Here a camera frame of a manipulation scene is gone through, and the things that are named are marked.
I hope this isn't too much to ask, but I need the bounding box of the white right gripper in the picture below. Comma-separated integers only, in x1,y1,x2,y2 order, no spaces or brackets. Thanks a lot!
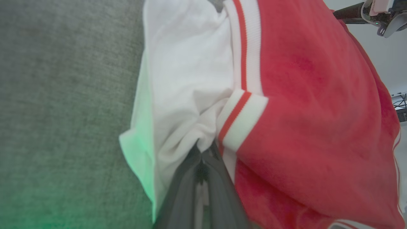
332,0,407,38

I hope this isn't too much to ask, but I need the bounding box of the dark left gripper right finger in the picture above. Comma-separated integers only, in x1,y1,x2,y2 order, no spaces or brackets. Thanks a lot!
203,142,252,229

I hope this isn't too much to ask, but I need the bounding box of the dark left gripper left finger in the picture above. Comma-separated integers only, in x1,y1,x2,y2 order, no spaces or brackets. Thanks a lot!
153,144,204,229

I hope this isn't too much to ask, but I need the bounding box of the red and white garment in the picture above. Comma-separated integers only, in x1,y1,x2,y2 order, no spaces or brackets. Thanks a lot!
119,0,407,229

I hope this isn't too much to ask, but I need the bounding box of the grey fabric sofa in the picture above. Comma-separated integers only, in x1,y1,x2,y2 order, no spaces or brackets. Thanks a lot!
0,0,156,229

